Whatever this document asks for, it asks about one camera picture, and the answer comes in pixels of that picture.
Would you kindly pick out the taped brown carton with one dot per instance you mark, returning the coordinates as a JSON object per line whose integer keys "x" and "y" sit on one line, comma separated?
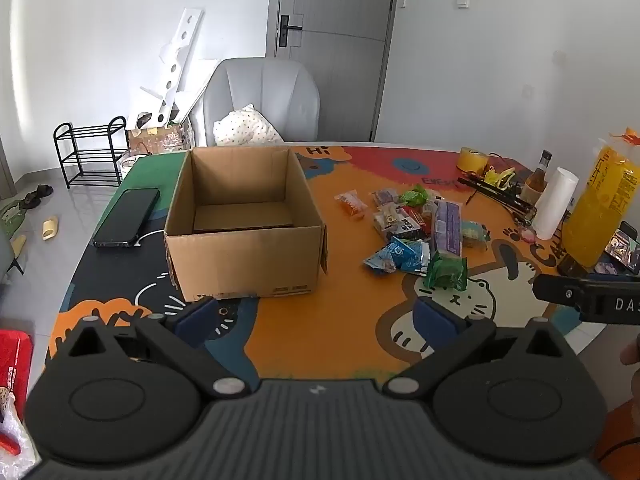
{"x": 162, "y": 140}

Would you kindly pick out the white bucket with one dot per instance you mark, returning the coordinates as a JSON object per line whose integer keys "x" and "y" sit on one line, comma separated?
{"x": 131, "y": 159}

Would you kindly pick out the tall yellow packet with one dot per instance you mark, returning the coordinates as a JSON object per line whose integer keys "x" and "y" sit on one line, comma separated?
{"x": 600, "y": 205}

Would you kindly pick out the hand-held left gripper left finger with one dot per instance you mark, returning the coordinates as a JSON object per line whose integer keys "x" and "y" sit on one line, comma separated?
{"x": 195, "y": 320}

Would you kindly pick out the white flat panel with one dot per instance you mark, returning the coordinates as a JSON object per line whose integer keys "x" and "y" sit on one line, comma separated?
{"x": 202, "y": 80}

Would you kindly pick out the green snack packet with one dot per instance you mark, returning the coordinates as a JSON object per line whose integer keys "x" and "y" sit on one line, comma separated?
{"x": 416, "y": 195}
{"x": 445, "y": 272}

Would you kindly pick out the white dotted pillow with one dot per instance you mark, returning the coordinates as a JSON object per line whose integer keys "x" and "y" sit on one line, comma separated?
{"x": 247, "y": 127}

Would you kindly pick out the grey armchair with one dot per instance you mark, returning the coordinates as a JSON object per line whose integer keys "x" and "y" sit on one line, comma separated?
{"x": 270, "y": 85}

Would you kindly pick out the grey door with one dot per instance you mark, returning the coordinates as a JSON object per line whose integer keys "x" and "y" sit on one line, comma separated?
{"x": 340, "y": 60}

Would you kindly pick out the yellow slipper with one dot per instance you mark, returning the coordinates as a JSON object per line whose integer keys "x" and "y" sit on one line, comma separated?
{"x": 50, "y": 228}
{"x": 17, "y": 245}

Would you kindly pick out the white foam board with holes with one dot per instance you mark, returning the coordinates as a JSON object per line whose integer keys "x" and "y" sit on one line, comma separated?
{"x": 182, "y": 50}

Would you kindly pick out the red candy packet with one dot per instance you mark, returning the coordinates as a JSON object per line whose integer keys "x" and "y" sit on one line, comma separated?
{"x": 416, "y": 216}

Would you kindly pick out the yellow crumpled wrapper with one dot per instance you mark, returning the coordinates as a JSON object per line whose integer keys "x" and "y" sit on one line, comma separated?
{"x": 497, "y": 176}

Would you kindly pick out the cardboard box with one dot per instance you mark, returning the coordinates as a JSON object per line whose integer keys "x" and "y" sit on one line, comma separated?
{"x": 250, "y": 255}

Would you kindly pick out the red bag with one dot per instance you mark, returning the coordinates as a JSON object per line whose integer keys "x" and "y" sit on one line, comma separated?
{"x": 15, "y": 360}

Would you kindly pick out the grey sofa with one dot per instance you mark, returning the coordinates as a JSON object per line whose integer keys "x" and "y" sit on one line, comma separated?
{"x": 6, "y": 257}

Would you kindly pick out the black shoe rack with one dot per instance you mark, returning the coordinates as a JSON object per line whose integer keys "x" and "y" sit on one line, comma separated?
{"x": 90, "y": 152}

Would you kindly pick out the blue snack packet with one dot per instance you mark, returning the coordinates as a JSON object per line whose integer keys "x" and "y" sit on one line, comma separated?
{"x": 412, "y": 255}
{"x": 381, "y": 260}

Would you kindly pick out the long purple snack packet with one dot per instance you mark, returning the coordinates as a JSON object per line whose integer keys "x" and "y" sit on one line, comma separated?
{"x": 447, "y": 227}

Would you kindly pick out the person's right hand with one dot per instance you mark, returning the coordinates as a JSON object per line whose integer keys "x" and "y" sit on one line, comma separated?
{"x": 632, "y": 352}

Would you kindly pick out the white plastic bag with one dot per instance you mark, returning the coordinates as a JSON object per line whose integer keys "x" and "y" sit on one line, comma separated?
{"x": 20, "y": 430}

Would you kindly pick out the black smartphone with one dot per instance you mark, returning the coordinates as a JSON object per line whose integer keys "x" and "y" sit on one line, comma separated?
{"x": 127, "y": 217}

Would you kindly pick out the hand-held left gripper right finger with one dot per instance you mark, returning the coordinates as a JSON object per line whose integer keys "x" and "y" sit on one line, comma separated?
{"x": 434, "y": 321}

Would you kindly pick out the white paper roll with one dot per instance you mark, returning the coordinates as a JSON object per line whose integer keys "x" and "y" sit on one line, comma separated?
{"x": 552, "y": 205}

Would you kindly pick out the green floor mat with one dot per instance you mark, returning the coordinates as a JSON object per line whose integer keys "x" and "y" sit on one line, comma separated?
{"x": 9, "y": 217}

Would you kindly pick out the pale pastry packet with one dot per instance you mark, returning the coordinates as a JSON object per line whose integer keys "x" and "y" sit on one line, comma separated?
{"x": 475, "y": 235}

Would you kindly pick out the black slipper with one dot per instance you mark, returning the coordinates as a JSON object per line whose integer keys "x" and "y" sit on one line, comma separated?
{"x": 44, "y": 191}
{"x": 29, "y": 202}

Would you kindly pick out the brown glass bottle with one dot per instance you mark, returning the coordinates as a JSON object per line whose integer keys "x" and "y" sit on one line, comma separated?
{"x": 535, "y": 185}

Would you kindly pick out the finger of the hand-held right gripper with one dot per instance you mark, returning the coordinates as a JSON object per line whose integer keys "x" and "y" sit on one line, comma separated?
{"x": 557, "y": 287}

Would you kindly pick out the yellow tape roll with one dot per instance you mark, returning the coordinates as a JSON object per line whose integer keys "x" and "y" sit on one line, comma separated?
{"x": 472, "y": 161}

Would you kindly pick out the red stick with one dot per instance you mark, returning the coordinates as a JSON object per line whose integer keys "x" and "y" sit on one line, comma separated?
{"x": 7, "y": 442}

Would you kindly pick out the dark purple snack packet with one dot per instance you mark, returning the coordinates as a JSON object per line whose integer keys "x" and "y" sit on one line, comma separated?
{"x": 384, "y": 197}

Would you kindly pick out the colourful cartoon table mat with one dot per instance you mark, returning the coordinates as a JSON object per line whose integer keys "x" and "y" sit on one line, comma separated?
{"x": 340, "y": 320}

